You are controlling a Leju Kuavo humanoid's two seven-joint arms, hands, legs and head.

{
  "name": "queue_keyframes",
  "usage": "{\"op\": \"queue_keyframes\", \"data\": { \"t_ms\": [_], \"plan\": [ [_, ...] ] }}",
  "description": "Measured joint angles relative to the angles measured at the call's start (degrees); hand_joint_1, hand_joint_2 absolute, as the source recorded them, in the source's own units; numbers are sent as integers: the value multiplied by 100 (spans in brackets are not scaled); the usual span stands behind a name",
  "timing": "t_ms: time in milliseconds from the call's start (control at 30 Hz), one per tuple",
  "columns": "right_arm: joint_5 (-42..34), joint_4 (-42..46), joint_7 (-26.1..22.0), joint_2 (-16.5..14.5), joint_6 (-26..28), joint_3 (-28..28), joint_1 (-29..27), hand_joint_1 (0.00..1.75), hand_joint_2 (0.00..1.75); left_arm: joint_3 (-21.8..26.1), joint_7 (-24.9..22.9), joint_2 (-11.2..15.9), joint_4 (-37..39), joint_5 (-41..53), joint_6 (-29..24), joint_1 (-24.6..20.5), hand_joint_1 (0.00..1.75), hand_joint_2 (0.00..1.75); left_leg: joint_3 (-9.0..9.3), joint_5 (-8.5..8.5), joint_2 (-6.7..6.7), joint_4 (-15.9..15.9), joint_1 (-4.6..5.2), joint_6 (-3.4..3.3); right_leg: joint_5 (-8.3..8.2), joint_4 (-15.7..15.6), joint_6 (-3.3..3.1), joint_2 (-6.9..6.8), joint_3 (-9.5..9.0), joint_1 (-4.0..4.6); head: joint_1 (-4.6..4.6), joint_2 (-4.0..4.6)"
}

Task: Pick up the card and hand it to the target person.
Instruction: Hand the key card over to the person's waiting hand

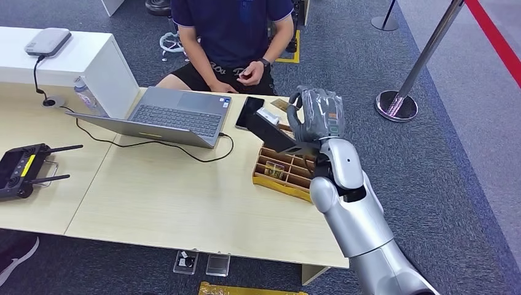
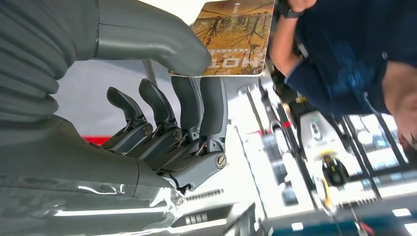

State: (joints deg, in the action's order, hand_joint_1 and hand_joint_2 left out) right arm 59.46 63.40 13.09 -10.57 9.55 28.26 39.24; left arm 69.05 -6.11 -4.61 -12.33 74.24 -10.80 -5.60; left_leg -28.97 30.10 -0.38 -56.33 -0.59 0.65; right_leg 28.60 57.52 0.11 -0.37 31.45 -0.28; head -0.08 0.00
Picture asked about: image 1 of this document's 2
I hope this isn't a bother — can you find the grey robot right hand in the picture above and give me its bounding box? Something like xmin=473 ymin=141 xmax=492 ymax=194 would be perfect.
xmin=286 ymin=85 xmax=347 ymax=144

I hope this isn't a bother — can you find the person's right hand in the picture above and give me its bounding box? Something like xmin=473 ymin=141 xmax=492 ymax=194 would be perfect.
xmin=210 ymin=81 xmax=240 ymax=95

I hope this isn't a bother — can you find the person's left hand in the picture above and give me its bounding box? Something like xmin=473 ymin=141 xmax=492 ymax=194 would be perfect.
xmin=237 ymin=61 xmax=266 ymax=87

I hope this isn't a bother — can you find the slotted cardboard card holder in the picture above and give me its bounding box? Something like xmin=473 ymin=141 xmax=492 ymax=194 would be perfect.
xmin=251 ymin=122 xmax=325 ymax=204

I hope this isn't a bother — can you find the person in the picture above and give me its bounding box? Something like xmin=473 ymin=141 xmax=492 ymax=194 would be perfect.
xmin=155 ymin=0 xmax=295 ymax=96

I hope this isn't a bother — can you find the black smartphone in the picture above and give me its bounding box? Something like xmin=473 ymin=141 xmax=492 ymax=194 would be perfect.
xmin=235 ymin=96 xmax=265 ymax=132

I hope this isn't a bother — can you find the yellow floor tape marker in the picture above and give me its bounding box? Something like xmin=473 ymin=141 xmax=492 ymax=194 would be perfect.
xmin=276 ymin=28 xmax=302 ymax=65

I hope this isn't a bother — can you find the black equipment stand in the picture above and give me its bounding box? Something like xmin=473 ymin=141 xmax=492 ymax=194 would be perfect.
xmin=284 ymin=0 xmax=303 ymax=53

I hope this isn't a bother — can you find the grey open laptop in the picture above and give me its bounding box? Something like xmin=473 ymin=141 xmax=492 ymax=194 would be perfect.
xmin=66 ymin=86 xmax=233 ymax=149

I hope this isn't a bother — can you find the black round base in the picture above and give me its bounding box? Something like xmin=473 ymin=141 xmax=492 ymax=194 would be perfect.
xmin=144 ymin=0 xmax=173 ymax=17

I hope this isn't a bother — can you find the clear plastic water bottle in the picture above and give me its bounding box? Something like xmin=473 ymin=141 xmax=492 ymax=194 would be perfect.
xmin=73 ymin=77 xmax=101 ymax=117

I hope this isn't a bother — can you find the white furniture corner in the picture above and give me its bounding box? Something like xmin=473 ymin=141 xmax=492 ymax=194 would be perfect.
xmin=101 ymin=0 xmax=125 ymax=17

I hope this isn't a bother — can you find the white cabinet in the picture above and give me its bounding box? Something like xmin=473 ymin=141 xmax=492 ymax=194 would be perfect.
xmin=0 ymin=26 xmax=141 ymax=120

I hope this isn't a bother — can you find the beige desk leg panel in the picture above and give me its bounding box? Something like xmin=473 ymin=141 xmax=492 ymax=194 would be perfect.
xmin=301 ymin=264 xmax=331 ymax=286

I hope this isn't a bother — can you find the clear acrylic stand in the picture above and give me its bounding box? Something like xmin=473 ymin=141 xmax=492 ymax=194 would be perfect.
xmin=205 ymin=252 xmax=232 ymax=278
xmin=173 ymin=249 xmax=200 ymax=276

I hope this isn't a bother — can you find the grey flat device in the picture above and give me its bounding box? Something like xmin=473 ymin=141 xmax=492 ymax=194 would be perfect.
xmin=24 ymin=27 xmax=73 ymax=58

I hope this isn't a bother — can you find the yellow foil package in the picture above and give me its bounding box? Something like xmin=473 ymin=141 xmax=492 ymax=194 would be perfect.
xmin=198 ymin=281 xmax=309 ymax=295

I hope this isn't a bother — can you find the red barrier belt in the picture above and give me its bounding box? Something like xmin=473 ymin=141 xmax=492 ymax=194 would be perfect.
xmin=464 ymin=0 xmax=521 ymax=89

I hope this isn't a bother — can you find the black remote controller with antennas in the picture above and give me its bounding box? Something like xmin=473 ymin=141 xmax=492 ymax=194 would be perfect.
xmin=0 ymin=142 xmax=84 ymax=203

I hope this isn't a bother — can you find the black and white shoe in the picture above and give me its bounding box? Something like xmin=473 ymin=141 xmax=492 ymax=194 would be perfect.
xmin=0 ymin=234 xmax=41 ymax=288

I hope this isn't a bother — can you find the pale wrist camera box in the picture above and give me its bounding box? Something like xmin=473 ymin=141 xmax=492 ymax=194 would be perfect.
xmin=256 ymin=106 xmax=282 ymax=127

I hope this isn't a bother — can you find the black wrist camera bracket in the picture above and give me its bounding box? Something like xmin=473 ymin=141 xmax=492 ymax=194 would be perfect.
xmin=245 ymin=112 xmax=323 ymax=157

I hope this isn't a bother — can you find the black laptop power cable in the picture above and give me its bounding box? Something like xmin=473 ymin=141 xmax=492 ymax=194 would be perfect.
xmin=60 ymin=104 xmax=236 ymax=164

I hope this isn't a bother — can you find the chrome stanchion post with base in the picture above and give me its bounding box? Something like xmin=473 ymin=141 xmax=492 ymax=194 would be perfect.
xmin=374 ymin=0 xmax=466 ymax=124
xmin=370 ymin=0 xmax=401 ymax=32

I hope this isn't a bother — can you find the round desk cable grommet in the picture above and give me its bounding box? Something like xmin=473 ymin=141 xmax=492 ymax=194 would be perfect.
xmin=42 ymin=95 xmax=66 ymax=109

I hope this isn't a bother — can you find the black device cable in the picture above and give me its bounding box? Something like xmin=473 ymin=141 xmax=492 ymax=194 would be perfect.
xmin=33 ymin=55 xmax=50 ymax=101

